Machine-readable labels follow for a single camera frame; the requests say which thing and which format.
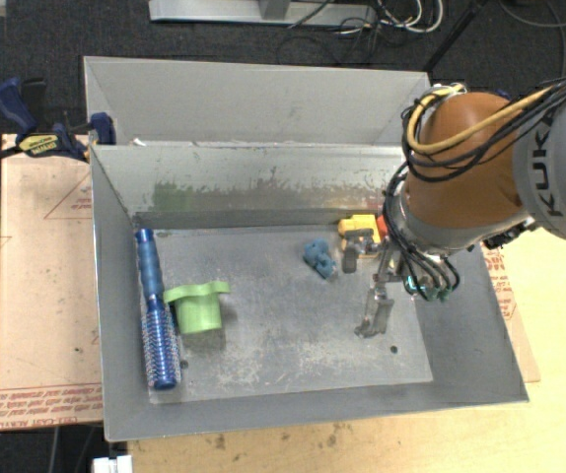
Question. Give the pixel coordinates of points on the blue toy animal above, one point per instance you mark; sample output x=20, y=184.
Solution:
x=319, y=257

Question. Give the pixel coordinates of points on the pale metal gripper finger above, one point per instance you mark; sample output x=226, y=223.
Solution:
x=371, y=313
x=385, y=313

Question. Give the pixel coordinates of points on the green plastic cup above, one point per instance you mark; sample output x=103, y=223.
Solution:
x=198, y=308

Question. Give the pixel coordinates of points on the grey metal bin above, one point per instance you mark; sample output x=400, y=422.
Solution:
x=288, y=313

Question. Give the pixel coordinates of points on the blue hairbrush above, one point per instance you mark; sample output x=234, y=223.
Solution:
x=157, y=313

